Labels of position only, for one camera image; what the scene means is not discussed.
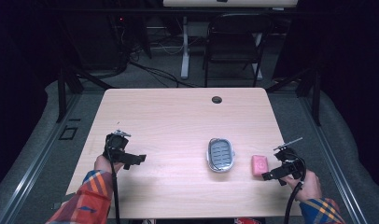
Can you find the red cloth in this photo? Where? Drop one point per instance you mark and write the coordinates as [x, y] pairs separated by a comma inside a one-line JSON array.
[[248, 221]]

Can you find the black folding chair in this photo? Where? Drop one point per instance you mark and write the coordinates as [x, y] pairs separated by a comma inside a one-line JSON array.
[[231, 46]]

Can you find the white desk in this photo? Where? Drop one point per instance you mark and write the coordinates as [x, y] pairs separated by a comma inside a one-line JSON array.
[[185, 53]]

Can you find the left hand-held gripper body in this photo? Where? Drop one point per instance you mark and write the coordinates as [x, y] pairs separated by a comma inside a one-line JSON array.
[[116, 144]]

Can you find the person's left hand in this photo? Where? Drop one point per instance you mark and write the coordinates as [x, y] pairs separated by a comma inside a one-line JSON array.
[[103, 164]]

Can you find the black metal stand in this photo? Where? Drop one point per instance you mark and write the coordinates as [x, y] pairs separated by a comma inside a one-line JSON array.
[[316, 99], [62, 93]]

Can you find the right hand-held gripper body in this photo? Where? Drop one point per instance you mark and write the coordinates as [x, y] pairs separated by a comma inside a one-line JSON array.
[[291, 163]]

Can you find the aluminium floor rail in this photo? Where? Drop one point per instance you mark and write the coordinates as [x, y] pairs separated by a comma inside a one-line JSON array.
[[38, 161], [330, 155]]

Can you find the person's right hand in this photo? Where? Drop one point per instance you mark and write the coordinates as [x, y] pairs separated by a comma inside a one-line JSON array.
[[309, 188]]

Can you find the pink soap bar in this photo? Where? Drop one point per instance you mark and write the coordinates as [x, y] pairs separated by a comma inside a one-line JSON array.
[[259, 165]]

